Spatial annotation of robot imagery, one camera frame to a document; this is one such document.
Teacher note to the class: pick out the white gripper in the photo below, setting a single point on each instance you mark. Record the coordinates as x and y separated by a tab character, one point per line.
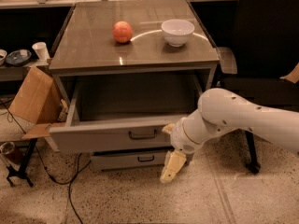
181	139

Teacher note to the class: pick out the grey top drawer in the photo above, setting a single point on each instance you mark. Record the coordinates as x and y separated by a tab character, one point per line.
104	109

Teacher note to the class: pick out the grey drawer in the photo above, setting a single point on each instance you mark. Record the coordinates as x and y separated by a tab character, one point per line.
127	159
104	109

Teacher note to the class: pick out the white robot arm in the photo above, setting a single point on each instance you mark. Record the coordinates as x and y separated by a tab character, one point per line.
219	112

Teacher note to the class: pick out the grey lower drawer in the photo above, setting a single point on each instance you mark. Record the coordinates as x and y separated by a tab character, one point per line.
127	159

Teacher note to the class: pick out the grey drawer cabinet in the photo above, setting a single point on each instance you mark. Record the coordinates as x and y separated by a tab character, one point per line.
88	47

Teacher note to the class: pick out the black office chair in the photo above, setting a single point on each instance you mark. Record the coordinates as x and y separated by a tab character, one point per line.
261	61

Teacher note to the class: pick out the red apple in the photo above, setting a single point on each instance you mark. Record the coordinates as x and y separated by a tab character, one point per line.
122	31

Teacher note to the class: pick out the brown cardboard box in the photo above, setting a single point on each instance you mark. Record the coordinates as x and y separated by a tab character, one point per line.
38	101

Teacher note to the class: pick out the black metal stand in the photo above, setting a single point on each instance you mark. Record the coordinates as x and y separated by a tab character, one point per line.
19	159

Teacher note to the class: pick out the white paper cup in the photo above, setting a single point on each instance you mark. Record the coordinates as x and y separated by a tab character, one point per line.
41	50

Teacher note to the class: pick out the dark blue plate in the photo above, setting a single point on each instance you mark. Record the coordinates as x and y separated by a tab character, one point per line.
19	57

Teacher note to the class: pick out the low grey side shelf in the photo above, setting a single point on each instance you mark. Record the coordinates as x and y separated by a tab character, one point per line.
12	73

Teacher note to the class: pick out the white bowl at left edge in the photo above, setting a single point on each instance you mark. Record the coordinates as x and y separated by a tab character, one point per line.
3	55

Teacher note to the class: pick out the black top drawer handle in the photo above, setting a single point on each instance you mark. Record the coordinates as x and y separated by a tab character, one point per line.
143	136

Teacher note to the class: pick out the black drawer handle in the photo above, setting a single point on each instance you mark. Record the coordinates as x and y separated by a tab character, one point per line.
143	136
145	158

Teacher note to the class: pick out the black lower drawer handle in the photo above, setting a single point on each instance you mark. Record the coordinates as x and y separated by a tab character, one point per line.
145	158

